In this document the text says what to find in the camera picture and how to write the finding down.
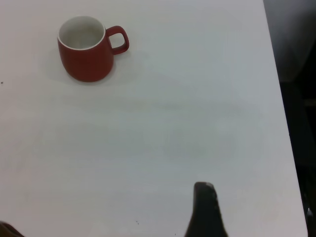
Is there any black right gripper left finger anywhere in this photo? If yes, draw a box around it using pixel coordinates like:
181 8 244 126
0 221 24 237

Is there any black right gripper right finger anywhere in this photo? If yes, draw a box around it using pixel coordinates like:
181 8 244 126
184 182 228 237

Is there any red ceramic cup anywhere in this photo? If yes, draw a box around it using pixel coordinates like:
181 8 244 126
57 15 130 83

